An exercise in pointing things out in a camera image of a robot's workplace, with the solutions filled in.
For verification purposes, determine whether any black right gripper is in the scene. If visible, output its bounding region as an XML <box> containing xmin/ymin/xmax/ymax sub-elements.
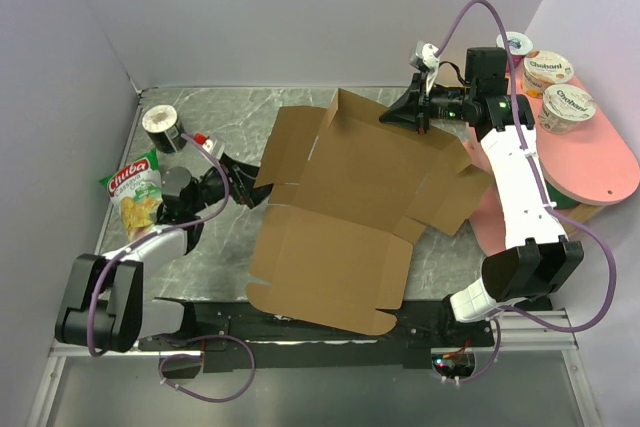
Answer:
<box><xmin>379</xmin><ymin>72</ymin><xmax>476</xmax><ymax>135</ymax></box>

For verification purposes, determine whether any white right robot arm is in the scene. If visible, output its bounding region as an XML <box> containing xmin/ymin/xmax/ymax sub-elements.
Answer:
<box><xmin>379</xmin><ymin>42</ymin><xmax>584</xmax><ymax>346</ymax></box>

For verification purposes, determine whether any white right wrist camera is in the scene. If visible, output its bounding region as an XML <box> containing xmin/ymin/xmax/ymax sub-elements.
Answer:
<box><xmin>410</xmin><ymin>41</ymin><xmax>440</xmax><ymax>93</ymax></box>

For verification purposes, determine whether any Chobani yogurt cup rear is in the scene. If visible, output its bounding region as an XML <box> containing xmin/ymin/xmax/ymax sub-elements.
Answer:
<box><xmin>521</xmin><ymin>50</ymin><xmax>574</xmax><ymax>98</ymax></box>

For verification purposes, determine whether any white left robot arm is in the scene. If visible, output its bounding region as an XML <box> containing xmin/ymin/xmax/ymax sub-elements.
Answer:
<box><xmin>54</xmin><ymin>155</ymin><xmax>272</xmax><ymax>356</ymax></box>

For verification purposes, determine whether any pink three-tier shelf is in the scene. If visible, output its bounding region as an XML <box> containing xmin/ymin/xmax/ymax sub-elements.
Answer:
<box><xmin>462</xmin><ymin>74</ymin><xmax>640</xmax><ymax>258</ymax></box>

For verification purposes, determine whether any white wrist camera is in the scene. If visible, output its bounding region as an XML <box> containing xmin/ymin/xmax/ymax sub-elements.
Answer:
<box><xmin>193</xmin><ymin>132</ymin><xmax>225</xmax><ymax>161</ymax></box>
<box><xmin>410</xmin><ymin>41</ymin><xmax>440</xmax><ymax>93</ymax></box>

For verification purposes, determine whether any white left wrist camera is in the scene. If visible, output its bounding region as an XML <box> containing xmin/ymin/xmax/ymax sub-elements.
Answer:
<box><xmin>193</xmin><ymin>132</ymin><xmax>225</xmax><ymax>161</ymax></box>

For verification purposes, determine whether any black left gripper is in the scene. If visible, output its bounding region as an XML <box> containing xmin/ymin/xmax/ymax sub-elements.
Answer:
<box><xmin>188</xmin><ymin>153</ymin><xmax>280</xmax><ymax>214</ymax></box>

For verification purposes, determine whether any brown cardboard box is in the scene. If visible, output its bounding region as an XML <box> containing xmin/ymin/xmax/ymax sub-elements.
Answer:
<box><xmin>246</xmin><ymin>89</ymin><xmax>492</xmax><ymax>336</ymax></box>

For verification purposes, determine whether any green can lower shelf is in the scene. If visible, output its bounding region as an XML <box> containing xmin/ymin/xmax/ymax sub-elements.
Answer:
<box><xmin>545</xmin><ymin>182</ymin><xmax>580</xmax><ymax>210</ymax></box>

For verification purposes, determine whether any Chobani yogurt cup front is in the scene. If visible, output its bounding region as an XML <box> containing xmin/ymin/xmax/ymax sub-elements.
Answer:
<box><xmin>538</xmin><ymin>84</ymin><xmax>597</xmax><ymax>135</ymax></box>

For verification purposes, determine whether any aluminium rail frame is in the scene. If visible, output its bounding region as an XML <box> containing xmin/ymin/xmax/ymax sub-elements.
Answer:
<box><xmin>28</xmin><ymin>300</ymin><xmax>600</xmax><ymax>426</ymax></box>

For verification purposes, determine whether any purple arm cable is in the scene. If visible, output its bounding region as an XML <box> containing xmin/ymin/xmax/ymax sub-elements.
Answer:
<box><xmin>87</xmin><ymin>132</ymin><xmax>257</xmax><ymax>404</ymax></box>
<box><xmin>434</xmin><ymin>0</ymin><xmax>619</xmax><ymax>384</ymax></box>

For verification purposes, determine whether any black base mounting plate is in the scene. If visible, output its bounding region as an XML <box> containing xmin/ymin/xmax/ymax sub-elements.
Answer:
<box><xmin>134</xmin><ymin>296</ymin><xmax>554</xmax><ymax>374</ymax></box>

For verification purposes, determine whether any purple white yogurt cup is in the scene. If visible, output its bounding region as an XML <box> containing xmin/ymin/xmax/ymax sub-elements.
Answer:
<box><xmin>506</xmin><ymin>31</ymin><xmax>534</xmax><ymax>67</ymax></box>

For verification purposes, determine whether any chobani yogurt cup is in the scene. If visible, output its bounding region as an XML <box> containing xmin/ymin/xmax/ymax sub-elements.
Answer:
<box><xmin>521</xmin><ymin>50</ymin><xmax>574</xmax><ymax>98</ymax></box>
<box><xmin>538</xmin><ymin>84</ymin><xmax>597</xmax><ymax>135</ymax></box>

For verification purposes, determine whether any black can white lid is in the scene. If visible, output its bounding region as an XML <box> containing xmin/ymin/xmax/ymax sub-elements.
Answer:
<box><xmin>142</xmin><ymin>105</ymin><xmax>186</xmax><ymax>154</ymax></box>

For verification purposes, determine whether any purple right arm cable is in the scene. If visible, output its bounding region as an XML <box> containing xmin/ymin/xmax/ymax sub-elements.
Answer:
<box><xmin>434</xmin><ymin>0</ymin><xmax>619</xmax><ymax>384</ymax></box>

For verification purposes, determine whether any green Chuba chips bag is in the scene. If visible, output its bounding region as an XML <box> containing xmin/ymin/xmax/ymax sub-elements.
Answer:
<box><xmin>100</xmin><ymin>148</ymin><xmax>162</xmax><ymax>241</ymax></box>

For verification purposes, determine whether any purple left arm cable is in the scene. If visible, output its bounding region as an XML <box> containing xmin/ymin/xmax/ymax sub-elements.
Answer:
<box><xmin>87</xmin><ymin>132</ymin><xmax>257</xmax><ymax>404</ymax></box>

